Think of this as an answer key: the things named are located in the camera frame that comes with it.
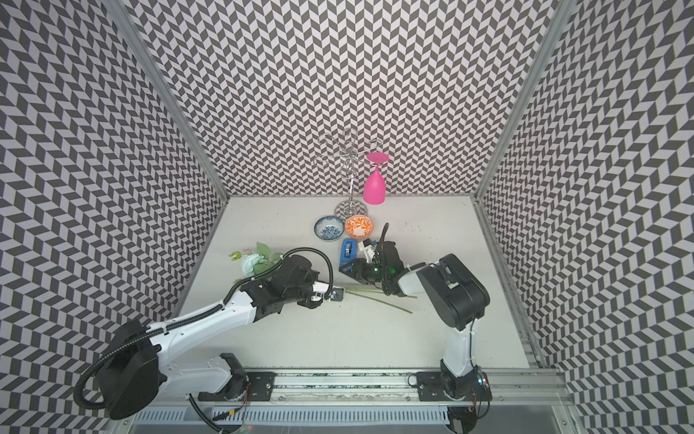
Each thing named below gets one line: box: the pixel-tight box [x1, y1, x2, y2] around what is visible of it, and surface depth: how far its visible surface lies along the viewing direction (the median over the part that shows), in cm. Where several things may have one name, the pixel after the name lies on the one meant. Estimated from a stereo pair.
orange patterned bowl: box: [345, 214, 375, 240], surface depth 107 cm
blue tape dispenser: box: [338, 238, 358, 268], surface depth 98 cm
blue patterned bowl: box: [313, 215, 346, 242], surface depth 107 cm
